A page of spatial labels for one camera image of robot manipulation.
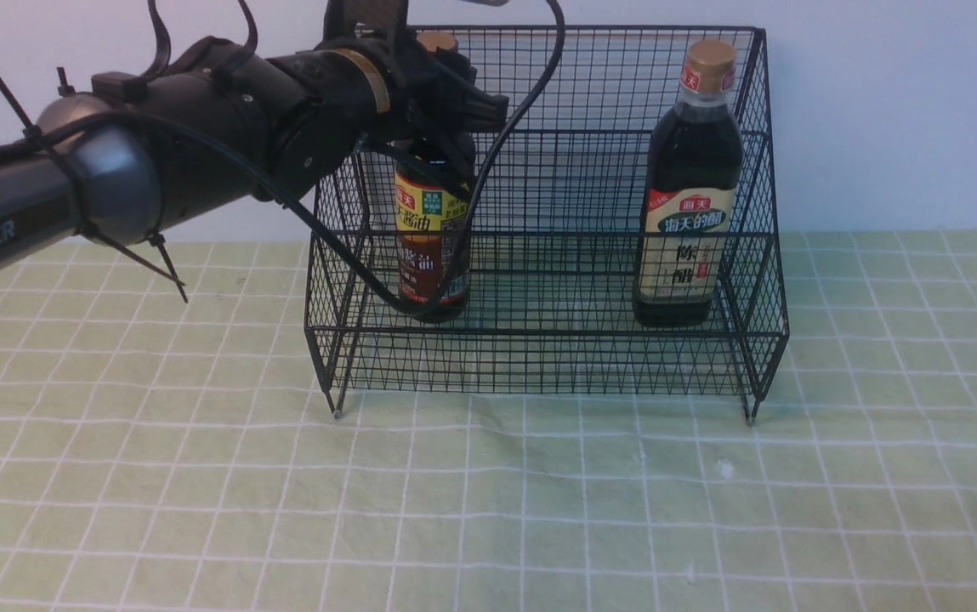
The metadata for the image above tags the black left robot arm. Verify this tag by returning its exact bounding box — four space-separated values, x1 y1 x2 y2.
0 1 510 270

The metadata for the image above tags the dark vinegar bottle beige label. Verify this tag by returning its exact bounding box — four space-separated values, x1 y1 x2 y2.
633 39 744 328

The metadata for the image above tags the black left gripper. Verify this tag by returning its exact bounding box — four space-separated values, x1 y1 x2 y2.
318 1 510 162

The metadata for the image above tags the soy sauce bottle brown label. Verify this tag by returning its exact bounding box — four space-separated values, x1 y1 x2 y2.
394 31 477 324

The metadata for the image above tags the green checkered tablecloth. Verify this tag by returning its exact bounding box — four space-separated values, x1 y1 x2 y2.
0 231 977 611

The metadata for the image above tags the black wire mesh shelf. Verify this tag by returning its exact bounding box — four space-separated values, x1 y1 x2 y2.
304 25 790 422

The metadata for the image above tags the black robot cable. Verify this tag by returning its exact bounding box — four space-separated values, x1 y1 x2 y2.
114 0 566 322

